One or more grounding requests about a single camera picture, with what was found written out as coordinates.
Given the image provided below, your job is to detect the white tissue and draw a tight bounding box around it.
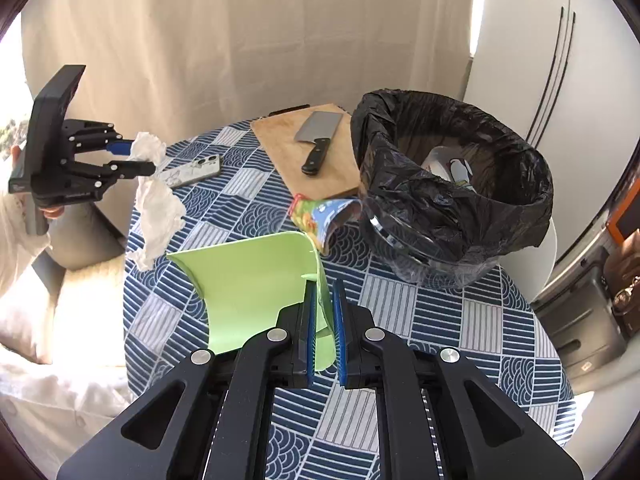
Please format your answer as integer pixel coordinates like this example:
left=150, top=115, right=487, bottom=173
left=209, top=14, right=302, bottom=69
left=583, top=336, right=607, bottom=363
left=126, top=131, right=186, bottom=272

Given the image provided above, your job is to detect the red green snack bag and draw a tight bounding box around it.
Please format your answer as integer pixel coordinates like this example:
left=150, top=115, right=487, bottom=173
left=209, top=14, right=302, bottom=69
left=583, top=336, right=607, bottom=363
left=288, top=194, right=362, bottom=256

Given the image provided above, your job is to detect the pink cartoon snack bag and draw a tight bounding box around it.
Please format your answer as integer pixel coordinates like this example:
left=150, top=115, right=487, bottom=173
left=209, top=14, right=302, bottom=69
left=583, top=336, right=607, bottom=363
left=421, top=145, right=475, bottom=192

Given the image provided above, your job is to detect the clear plastic trash bin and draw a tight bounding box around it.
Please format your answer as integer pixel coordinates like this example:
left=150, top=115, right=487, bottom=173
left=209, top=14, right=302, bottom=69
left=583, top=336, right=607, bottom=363
left=358, top=198, right=498, bottom=290

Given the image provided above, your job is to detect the black trash bag liner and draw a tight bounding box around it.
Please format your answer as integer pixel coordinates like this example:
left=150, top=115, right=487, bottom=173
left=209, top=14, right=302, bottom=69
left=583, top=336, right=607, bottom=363
left=350, top=89, right=553, bottom=264

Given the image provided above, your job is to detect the person's left hand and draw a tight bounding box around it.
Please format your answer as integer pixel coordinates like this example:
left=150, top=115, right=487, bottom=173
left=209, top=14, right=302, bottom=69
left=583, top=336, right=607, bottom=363
left=10, top=143, right=66, bottom=220

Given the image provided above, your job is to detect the white smartphone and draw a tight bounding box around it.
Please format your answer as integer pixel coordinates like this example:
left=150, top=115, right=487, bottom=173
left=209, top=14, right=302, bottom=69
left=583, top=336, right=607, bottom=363
left=157, top=154, right=221, bottom=188

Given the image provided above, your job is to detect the beige curtain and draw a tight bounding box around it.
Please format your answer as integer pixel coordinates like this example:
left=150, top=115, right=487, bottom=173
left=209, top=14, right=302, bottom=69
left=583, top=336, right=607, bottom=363
left=21, top=0, right=472, bottom=144

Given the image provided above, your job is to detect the blue patterned tablecloth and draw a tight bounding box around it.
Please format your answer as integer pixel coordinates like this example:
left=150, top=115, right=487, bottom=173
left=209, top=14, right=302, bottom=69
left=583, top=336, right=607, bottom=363
left=124, top=122, right=576, bottom=479

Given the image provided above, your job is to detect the white cushion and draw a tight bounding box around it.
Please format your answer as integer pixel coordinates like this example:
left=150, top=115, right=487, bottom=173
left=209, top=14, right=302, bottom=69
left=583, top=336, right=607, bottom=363
left=1, top=256, right=134, bottom=479

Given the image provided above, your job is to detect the white round chair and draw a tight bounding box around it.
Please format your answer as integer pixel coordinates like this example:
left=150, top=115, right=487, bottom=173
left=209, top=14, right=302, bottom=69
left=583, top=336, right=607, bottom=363
left=499, top=220, right=558, bottom=302

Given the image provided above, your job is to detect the black suitcase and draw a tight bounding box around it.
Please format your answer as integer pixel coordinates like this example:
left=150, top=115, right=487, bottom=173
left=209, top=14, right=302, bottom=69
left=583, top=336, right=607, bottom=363
left=533, top=247, right=627, bottom=380

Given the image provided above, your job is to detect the wooden cutting board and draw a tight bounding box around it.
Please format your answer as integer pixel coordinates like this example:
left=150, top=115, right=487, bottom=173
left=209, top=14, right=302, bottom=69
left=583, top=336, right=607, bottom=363
left=250, top=103, right=360, bottom=200

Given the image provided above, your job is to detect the brown leather handbag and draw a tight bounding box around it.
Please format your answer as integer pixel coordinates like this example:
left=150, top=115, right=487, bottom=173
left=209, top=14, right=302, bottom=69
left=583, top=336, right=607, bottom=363
left=603, top=230, right=639, bottom=337

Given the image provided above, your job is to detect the orange Philips box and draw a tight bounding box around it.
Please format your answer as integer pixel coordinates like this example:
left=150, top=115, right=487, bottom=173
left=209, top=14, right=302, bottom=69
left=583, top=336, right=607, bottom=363
left=606, top=194, right=640, bottom=245

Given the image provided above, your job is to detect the cleaver with black handle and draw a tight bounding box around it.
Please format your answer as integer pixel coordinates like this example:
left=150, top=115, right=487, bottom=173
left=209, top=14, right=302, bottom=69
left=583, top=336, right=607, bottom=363
left=294, top=110, right=343, bottom=177

